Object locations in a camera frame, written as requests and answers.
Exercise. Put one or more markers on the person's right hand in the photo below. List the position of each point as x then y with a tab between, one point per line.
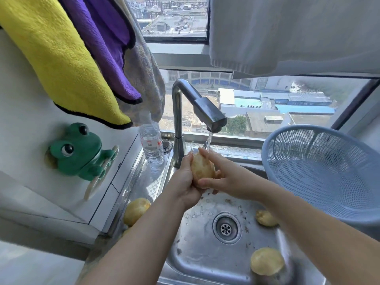
237	181

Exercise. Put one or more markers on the person's left hand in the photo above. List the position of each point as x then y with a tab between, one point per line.
181	184

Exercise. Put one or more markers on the person's right thumb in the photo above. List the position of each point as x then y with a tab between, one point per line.
209	183

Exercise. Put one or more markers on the person's left thumb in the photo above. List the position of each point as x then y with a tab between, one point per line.
190	158

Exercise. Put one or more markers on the peeled yellow potato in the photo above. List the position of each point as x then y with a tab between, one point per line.
202	170
136	211
266	218
266	261

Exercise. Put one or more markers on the person's left forearm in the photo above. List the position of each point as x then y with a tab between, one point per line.
139	246

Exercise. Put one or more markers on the person's right forearm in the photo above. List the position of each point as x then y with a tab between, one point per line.
320	234

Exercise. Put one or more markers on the small round metal cap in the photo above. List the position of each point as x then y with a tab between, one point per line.
166	145

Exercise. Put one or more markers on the stainless steel faucet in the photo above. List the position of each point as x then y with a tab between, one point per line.
178	121

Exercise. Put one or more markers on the clear plastic water bottle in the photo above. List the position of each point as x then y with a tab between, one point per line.
151	142

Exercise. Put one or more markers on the metal sink drain strainer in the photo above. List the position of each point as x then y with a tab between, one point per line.
226	228

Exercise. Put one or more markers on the stainless steel sink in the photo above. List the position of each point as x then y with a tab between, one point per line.
202	243

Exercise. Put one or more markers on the grey fleece towel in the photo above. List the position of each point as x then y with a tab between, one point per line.
147	83

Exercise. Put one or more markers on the blue plastic colander basket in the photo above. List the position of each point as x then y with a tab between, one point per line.
320	172

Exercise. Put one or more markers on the purple fleece towel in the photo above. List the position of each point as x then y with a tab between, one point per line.
104	41

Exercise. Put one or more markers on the white hanging towel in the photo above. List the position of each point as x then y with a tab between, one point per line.
285	32

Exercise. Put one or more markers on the yellow fleece towel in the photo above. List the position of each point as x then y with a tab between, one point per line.
56	59

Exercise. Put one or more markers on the green frog wall holder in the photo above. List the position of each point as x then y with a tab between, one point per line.
78	154

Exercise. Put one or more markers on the dark window frame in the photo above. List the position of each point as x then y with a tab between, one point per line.
178	40

